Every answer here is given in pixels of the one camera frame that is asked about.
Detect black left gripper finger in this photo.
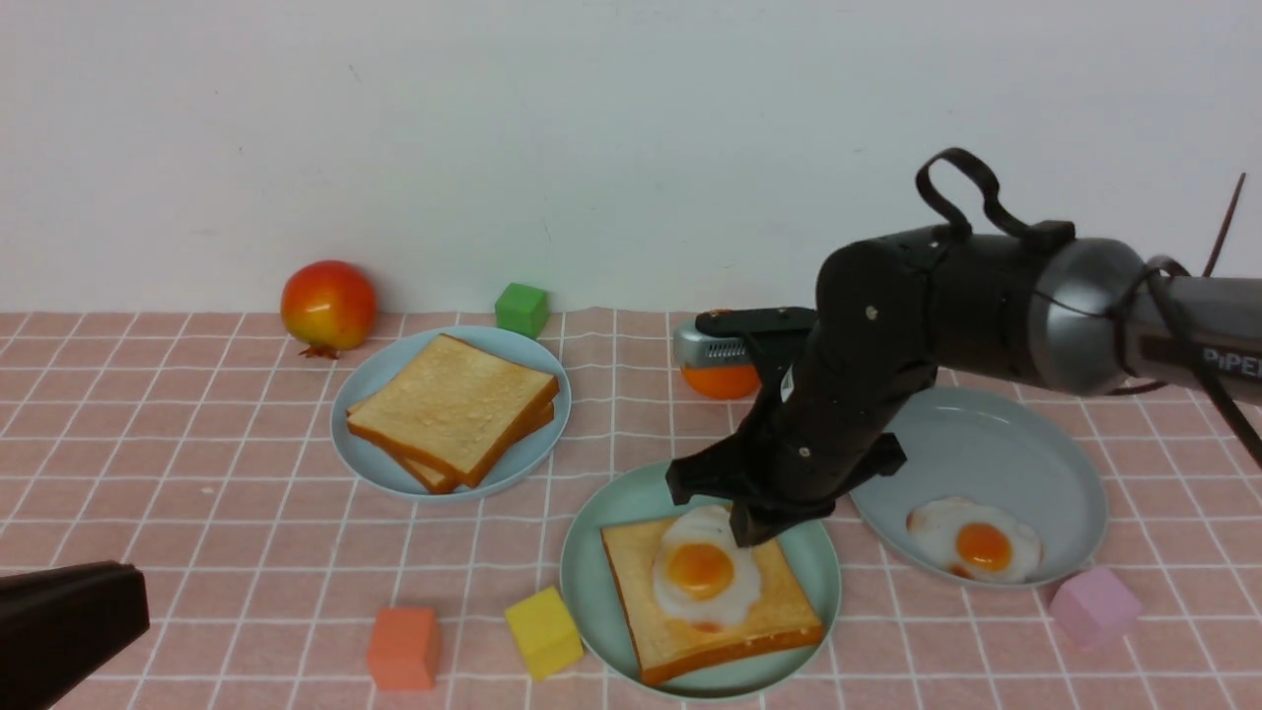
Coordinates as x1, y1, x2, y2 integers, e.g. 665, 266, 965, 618
1, 561, 150, 709

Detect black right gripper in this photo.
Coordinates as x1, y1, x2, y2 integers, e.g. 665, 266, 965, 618
666, 340, 909, 549

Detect fried egg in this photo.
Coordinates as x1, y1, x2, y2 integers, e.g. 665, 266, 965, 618
905, 496, 1044, 584
651, 504, 764, 631

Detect toast slice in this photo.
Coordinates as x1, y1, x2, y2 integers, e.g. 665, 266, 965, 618
390, 401, 555, 496
599, 511, 824, 687
348, 335, 559, 488

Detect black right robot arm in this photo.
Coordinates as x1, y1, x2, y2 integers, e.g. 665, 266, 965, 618
666, 228, 1259, 547

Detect mint green centre plate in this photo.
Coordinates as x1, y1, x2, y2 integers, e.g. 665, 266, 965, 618
559, 462, 844, 709

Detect orange tangerine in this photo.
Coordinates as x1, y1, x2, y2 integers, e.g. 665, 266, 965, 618
680, 364, 761, 400

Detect grey blue egg plate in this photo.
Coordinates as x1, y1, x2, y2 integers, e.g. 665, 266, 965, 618
851, 388, 1109, 590

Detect yellow foam cube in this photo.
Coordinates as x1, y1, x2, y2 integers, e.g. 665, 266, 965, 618
505, 586, 586, 681

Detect green foam cube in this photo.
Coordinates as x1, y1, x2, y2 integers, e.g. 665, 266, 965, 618
493, 282, 551, 340

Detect orange foam cube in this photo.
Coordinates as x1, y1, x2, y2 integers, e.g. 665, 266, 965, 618
366, 607, 443, 692

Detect light blue bread plate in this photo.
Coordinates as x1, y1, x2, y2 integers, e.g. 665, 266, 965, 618
329, 327, 573, 503

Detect pink foam cube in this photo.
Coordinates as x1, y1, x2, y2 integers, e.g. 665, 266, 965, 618
1049, 567, 1143, 649

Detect pink checkered tablecloth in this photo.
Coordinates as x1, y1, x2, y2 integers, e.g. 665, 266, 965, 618
1, 309, 1261, 709

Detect red yellow pomegranate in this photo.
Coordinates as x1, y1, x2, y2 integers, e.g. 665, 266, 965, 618
279, 259, 379, 359

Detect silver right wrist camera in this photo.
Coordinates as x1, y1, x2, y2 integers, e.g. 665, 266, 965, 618
671, 306, 817, 370

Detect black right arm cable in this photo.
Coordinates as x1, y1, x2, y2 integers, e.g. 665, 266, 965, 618
914, 148, 1262, 469

